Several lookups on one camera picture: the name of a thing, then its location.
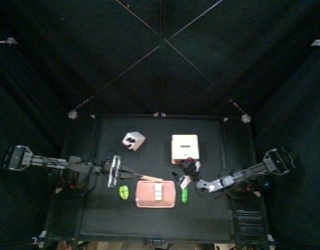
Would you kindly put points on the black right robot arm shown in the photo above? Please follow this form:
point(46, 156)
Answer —
point(253, 169)

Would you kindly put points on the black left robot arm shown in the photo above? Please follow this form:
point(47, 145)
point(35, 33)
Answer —
point(45, 161)

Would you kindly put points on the bright green toy lettuce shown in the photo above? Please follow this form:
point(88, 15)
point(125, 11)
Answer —
point(184, 196)

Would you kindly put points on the light green toy vegetable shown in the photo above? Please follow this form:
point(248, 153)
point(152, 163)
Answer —
point(122, 192)

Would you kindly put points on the pink rectangular plastic tray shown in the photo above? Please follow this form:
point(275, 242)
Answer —
point(145, 196)

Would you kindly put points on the cream flat box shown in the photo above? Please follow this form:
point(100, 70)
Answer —
point(184, 146)

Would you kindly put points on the cream wooden knife block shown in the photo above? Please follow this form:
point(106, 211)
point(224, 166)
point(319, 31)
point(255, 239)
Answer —
point(133, 140)

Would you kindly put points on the black printed label sheet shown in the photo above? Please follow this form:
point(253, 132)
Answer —
point(249, 224)

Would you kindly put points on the grey frame corner bracket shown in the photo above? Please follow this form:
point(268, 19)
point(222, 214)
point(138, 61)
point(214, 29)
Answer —
point(317, 43)
point(72, 114)
point(9, 41)
point(245, 118)
point(158, 114)

